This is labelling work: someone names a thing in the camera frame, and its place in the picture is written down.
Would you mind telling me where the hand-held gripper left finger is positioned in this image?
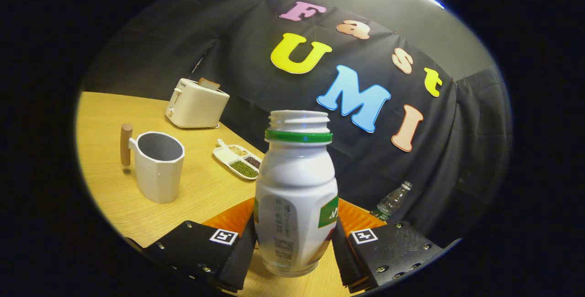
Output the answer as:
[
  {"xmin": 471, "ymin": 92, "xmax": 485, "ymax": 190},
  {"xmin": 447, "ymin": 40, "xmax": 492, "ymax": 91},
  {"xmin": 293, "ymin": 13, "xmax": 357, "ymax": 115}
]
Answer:
[{"xmin": 126, "ymin": 196, "xmax": 259, "ymax": 294}]

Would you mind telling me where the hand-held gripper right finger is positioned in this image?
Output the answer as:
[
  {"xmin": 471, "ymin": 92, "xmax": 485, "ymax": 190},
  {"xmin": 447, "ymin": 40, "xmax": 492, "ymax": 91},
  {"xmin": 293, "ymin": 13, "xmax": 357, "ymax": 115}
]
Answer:
[{"xmin": 331, "ymin": 198, "xmax": 462, "ymax": 294}]

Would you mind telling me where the white juice bottle green ring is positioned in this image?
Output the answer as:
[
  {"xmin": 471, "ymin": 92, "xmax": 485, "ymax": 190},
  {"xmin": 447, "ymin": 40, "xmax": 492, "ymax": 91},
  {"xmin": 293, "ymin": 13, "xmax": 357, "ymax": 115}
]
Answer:
[{"xmin": 254, "ymin": 110, "xmax": 340, "ymax": 278}]

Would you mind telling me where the white cup wooden handle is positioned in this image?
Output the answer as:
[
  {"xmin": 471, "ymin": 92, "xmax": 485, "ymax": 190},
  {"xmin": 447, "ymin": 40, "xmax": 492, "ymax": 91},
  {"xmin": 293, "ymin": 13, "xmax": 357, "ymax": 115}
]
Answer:
[{"xmin": 120, "ymin": 123, "xmax": 186, "ymax": 204}]

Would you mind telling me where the clear plastic water bottle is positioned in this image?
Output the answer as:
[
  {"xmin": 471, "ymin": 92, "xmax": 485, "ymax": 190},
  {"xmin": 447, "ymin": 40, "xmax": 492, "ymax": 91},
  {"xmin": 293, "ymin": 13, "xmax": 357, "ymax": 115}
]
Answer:
[{"xmin": 370, "ymin": 181, "xmax": 413, "ymax": 221}]

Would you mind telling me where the wooden table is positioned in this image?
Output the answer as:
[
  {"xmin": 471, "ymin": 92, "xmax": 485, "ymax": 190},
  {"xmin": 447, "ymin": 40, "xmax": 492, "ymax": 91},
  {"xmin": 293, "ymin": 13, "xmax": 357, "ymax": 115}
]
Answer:
[{"xmin": 75, "ymin": 91, "xmax": 371, "ymax": 297}]

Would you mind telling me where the white divided dish of beans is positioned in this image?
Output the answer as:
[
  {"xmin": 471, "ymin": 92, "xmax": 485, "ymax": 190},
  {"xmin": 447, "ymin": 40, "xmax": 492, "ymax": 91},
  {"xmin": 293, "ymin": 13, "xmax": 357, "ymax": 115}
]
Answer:
[{"xmin": 213, "ymin": 139, "xmax": 263, "ymax": 180}]

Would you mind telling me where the cream toaster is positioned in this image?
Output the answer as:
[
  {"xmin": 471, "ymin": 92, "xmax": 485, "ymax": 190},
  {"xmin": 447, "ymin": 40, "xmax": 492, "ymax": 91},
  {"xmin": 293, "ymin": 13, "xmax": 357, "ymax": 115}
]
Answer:
[{"xmin": 165, "ymin": 78, "xmax": 230, "ymax": 129}]

